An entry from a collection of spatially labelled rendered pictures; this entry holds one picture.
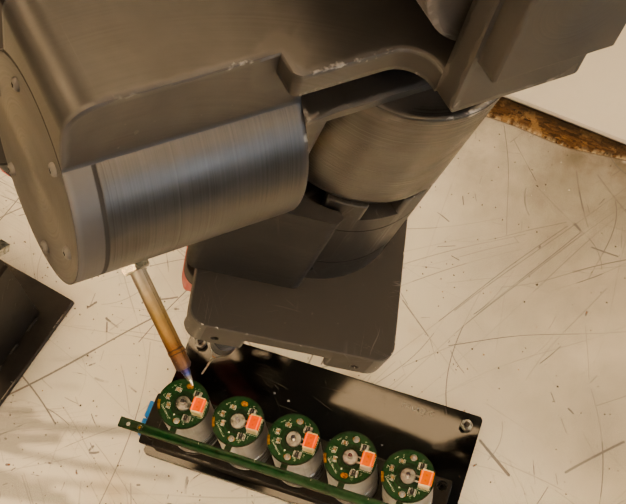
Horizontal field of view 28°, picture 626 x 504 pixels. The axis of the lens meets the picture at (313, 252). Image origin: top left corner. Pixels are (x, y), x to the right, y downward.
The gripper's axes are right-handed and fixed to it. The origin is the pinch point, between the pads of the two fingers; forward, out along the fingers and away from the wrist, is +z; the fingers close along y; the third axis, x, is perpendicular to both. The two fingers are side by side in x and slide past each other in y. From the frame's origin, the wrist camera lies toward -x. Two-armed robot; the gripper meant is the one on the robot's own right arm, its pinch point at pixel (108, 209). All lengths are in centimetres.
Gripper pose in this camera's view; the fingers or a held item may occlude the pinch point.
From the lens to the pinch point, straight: 60.7
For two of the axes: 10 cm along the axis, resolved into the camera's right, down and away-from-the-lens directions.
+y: 8.9, -4.3, 1.3
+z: 2.8, 7.5, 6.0
